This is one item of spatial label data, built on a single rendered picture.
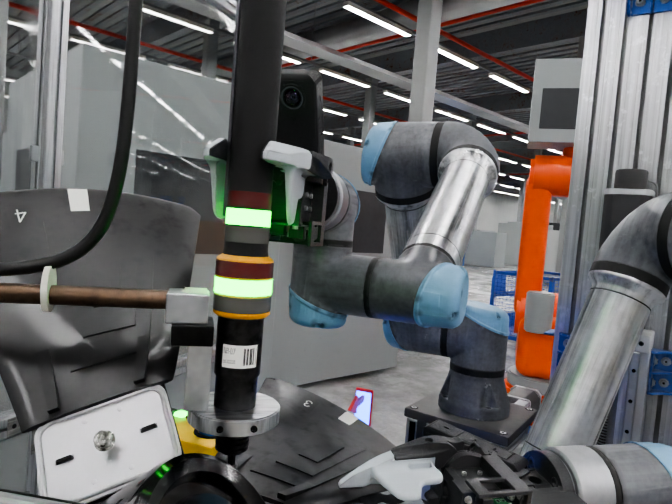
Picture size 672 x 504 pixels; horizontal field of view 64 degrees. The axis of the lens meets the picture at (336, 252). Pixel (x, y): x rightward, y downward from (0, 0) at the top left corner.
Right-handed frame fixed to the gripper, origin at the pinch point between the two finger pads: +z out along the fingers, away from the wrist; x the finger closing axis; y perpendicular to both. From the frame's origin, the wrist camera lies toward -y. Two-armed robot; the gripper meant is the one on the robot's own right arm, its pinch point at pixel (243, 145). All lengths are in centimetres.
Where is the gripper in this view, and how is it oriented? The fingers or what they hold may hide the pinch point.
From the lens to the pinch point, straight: 40.1
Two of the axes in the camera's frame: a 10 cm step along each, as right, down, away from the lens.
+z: -1.9, 0.2, -9.8
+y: -0.9, 10.0, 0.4
